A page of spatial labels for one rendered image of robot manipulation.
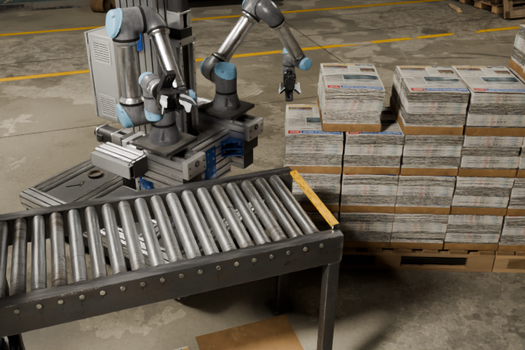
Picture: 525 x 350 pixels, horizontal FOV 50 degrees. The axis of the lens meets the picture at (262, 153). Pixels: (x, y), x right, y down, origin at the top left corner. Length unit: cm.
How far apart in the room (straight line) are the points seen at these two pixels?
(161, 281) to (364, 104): 134
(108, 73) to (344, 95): 120
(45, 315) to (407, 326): 173
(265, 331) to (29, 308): 127
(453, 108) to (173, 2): 141
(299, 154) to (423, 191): 67
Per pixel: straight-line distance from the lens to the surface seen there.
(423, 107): 282
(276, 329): 289
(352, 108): 278
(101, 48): 302
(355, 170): 291
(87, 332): 298
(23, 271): 211
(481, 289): 332
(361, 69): 301
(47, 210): 239
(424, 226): 316
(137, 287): 198
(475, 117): 291
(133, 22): 249
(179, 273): 198
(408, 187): 301
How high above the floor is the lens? 204
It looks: 28 degrees down
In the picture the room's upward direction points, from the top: 1 degrees clockwise
